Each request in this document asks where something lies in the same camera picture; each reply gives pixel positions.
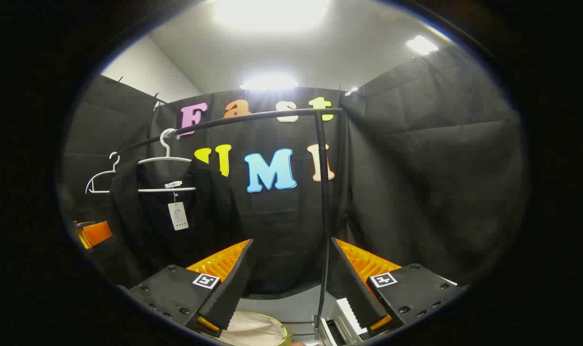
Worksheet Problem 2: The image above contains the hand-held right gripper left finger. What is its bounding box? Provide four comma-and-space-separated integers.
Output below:
128, 239, 254, 334

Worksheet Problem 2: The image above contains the white yellow-rimmed laundry hamper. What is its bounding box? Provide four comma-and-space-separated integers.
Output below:
219, 310, 292, 346

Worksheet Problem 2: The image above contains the white cabinet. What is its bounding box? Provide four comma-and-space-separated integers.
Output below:
327, 297, 369, 344

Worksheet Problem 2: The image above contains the black knit garment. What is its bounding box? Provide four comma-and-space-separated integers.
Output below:
106, 158, 246, 289

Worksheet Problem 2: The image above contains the black backdrop cloth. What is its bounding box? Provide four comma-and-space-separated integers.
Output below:
61, 46, 530, 294

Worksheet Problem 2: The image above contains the black clothes rack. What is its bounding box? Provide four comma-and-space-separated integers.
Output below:
116, 108, 345, 332

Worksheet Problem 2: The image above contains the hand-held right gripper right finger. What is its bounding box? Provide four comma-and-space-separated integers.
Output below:
331, 237, 467, 332

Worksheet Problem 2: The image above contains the white hang tag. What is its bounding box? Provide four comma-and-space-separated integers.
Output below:
168, 202, 189, 231

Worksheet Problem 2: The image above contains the white plastic hanger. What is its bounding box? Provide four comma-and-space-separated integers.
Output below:
85, 152, 121, 194
137, 128, 197, 194

